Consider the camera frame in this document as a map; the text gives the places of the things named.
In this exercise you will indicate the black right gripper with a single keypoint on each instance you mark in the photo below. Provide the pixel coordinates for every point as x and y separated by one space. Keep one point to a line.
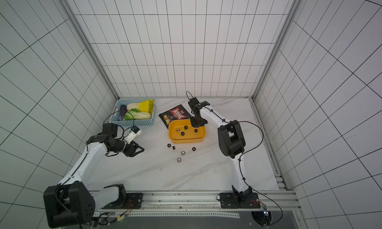
196 120

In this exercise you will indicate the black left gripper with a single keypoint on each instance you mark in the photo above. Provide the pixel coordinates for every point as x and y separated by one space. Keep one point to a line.
132 149

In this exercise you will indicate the yellow plastic storage box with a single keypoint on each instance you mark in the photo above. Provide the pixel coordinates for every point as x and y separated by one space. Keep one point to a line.
189 137

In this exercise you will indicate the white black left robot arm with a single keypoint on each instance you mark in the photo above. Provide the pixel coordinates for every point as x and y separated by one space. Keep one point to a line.
83 175

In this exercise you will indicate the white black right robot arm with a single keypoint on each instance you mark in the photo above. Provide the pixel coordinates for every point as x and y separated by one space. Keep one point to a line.
232 144

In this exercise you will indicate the black red snack bag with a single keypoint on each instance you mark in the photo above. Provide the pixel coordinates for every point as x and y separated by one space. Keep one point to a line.
176 113

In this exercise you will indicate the purple toy eggplant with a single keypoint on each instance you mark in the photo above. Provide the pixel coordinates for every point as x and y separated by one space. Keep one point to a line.
122 112

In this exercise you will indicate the blue plastic basket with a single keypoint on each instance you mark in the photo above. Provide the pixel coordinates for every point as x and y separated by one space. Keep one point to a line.
115 117

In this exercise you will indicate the green toy cabbage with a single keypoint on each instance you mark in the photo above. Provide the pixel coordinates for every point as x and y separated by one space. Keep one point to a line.
134 114

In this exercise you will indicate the yellow toy cabbage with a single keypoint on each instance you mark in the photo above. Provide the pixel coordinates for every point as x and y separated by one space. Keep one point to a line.
143 106

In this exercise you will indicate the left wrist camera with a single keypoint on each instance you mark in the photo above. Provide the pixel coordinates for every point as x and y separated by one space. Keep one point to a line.
133 133

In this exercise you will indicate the aluminium mounting rail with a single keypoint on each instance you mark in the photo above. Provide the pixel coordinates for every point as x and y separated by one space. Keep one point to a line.
268 207

